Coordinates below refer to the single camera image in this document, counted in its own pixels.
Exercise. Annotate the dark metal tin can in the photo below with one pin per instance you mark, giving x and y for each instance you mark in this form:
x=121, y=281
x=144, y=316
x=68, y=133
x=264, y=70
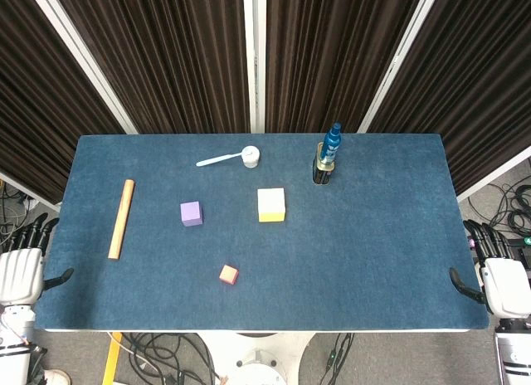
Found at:
x=321, y=173

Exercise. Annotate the purple cube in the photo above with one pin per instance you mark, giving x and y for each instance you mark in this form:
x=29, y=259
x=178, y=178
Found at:
x=191, y=212

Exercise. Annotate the small red cube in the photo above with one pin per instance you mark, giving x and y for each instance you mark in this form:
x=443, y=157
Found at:
x=228, y=274

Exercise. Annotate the wooden stick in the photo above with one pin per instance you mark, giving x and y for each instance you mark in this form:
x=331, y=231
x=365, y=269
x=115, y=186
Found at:
x=121, y=219

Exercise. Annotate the blue spray bottle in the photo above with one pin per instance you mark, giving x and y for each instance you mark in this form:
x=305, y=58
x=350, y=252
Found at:
x=332, y=142

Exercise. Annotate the black power strip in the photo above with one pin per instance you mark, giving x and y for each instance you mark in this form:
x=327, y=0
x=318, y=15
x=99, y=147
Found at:
x=520, y=246

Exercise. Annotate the yellow floor tape strip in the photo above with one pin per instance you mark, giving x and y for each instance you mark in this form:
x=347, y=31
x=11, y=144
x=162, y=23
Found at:
x=112, y=360

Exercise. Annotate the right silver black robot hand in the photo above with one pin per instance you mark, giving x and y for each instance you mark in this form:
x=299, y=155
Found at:
x=508, y=285

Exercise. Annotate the large yellow cube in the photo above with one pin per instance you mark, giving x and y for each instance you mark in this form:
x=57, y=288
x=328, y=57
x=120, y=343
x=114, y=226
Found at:
x=271, y=202

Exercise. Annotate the white toothbrush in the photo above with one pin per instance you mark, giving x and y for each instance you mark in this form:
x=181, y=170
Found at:
x=217, y=159

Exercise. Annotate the brown pleated partition screen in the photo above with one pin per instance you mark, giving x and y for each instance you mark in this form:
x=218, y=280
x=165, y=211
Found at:
x=25, y=90
x=166, y=61
x=477, y=90
x=323, y=61

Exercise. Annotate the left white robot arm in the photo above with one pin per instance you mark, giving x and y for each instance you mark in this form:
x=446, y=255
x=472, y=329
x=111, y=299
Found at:
x=14, y=343

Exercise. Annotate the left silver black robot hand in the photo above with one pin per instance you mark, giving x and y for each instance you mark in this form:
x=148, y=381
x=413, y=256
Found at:
x=20, y=275

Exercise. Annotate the small white jar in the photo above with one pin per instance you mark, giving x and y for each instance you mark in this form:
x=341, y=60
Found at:
x=251, y=160

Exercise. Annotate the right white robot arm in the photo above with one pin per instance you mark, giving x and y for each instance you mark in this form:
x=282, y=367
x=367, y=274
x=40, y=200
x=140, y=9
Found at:
x=514, y=352

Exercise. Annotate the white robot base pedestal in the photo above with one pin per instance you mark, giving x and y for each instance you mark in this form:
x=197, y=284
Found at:
x=257, y=360

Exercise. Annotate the blue table cloth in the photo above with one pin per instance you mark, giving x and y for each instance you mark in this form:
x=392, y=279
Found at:
x=332, y=256

